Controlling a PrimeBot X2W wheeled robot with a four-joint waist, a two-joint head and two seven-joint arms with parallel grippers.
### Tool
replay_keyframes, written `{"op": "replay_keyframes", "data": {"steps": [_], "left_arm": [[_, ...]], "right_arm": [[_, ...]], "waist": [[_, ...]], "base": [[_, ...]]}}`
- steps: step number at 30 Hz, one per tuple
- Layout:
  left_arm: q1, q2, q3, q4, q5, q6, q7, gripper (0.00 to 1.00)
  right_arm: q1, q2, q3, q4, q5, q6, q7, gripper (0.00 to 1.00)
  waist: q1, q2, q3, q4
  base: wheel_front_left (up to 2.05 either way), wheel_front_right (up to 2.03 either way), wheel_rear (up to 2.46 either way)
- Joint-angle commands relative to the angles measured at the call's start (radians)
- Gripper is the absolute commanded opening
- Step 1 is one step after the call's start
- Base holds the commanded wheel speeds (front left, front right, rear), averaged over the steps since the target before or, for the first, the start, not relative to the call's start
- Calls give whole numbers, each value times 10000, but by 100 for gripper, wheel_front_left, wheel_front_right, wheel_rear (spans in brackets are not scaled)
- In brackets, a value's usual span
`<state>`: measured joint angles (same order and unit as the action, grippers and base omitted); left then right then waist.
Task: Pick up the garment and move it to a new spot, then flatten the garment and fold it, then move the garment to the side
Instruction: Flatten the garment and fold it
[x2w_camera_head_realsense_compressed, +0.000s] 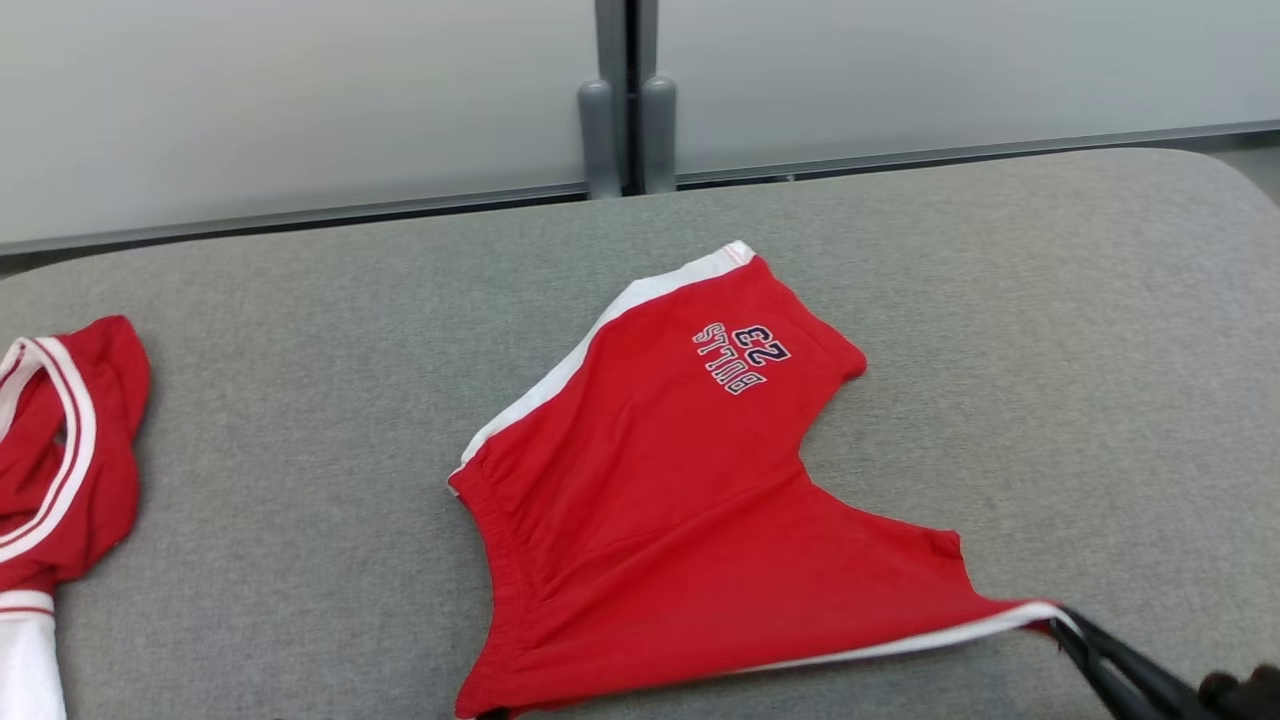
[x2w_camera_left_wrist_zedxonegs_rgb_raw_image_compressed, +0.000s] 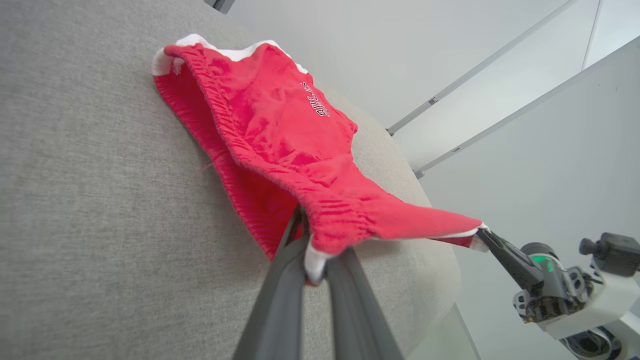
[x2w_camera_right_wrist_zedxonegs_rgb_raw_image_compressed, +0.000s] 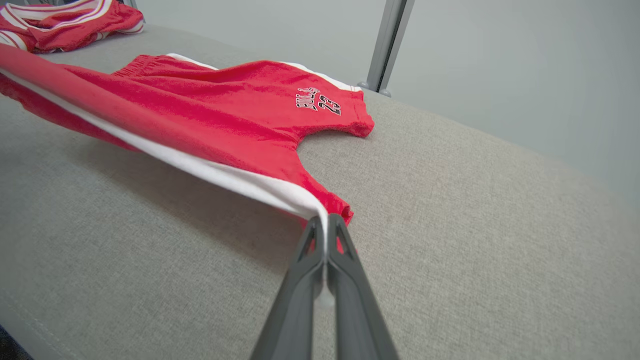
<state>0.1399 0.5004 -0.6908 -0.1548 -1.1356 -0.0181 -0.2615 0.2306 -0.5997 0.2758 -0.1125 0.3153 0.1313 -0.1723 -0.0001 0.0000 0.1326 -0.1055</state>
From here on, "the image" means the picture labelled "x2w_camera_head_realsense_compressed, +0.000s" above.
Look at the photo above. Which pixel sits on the grey fabric upholstered bench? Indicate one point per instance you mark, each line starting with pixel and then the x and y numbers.
pixel 300 450

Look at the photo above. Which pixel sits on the grey partition frame post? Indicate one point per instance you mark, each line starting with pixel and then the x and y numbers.
pixel 610 40

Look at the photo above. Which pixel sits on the grey partition base rail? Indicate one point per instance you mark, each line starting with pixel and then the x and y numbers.
pixel 300 217
pixel 1000 150

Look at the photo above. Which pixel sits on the red shorts with white stripes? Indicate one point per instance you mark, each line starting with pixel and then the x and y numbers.
pixel 650 480

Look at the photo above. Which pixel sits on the grey rounded post cap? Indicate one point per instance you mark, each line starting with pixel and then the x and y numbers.
pixel 658 130
pixel 598 140

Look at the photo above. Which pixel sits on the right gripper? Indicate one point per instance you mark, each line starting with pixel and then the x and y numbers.
pixel 1245 695

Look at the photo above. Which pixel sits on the red jersey with white trim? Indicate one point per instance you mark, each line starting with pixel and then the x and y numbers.
pixel 110 450

